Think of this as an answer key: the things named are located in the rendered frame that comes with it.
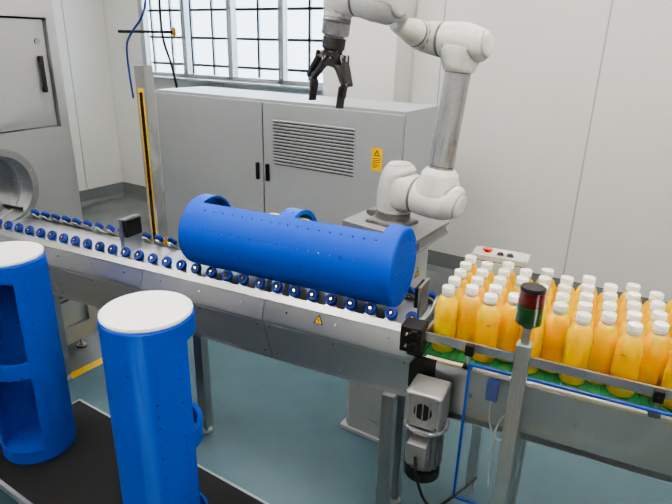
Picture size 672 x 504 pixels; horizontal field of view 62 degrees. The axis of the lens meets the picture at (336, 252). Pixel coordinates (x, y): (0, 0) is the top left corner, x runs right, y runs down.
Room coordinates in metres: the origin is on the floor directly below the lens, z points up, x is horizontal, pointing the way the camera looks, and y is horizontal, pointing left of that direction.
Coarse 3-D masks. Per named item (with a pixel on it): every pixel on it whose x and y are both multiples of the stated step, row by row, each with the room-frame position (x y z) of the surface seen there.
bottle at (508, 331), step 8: (512, 304) 1.52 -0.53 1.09; (504, 312) 1.52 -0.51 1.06; (512, 312) 1.51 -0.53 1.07; (504, 320) 1.51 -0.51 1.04; (512, 320) 1.50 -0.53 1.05; (504, 328) 1.51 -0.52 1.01; (512, 328) 1.50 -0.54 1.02; (504, 336) 1.51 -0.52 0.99; (512, 336) 1.50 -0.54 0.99; (504, 344) 1.50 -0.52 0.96; (512, 344) 1.50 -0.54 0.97; (504, 360) 1.50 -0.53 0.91
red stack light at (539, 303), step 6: (522, 294) 1.26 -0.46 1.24; (528, 294) 1.25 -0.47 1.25; (522, 300) 1.25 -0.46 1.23; (528, 300) 1.24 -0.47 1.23; (534, 300) 1.24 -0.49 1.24; (540, 300) 1.24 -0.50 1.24; (522, 306) 1.25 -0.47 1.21; (528, 306) 1.24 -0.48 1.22; (534, 306) 1.24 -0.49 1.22; (540, 306) 1.24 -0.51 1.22
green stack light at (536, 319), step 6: (516, 312) 1.28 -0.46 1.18; (522, 312) 1.25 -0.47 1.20; (528, 312) 1.24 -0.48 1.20; (534, 312) 1.24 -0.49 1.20; (540, 312) 1.24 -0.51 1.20; (516, 318) 1.27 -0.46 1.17; (522, 318) 1.25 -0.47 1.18; (528, 318) 1.24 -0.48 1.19; (534, 318) 1.24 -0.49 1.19; (540, 318) 1.25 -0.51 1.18; (522, 324) 1.25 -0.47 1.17; (528, 324) 1.24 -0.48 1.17; (534, 324) 1.24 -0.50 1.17; (540, 324) 1.25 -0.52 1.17
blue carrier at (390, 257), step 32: (192, 224) 2.02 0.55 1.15; (224, 224) 1.97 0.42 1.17; (256, 224) 1.93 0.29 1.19; (288, 224) 1.89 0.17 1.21; (320, 224) 1.86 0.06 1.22; (192, 256) 2.03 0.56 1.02; (224, 256) 1.95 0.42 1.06; (256, 256) 1.88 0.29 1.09; (288, 256) 1.82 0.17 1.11; (320, 256) 1.77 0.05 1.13; (352, 256) 1.73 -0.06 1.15; (384, 256) 1.69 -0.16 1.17; (320, 288) 1.81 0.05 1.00; (352, 288) 1.73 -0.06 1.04; (384, 288) 1.67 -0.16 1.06
